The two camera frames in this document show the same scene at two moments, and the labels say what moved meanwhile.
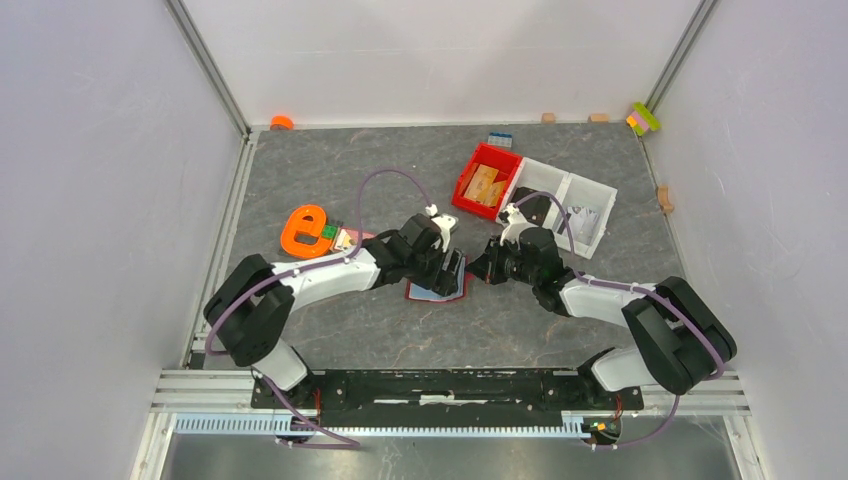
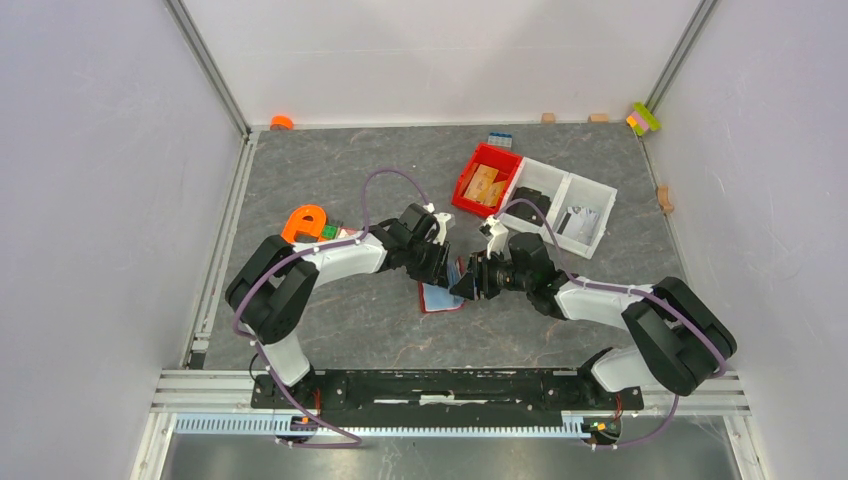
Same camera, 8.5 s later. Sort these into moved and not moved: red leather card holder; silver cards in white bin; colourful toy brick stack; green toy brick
Moved: red leather card holder
Not moved: green toy brick; colourful toy brick stack; silver cards in white bin
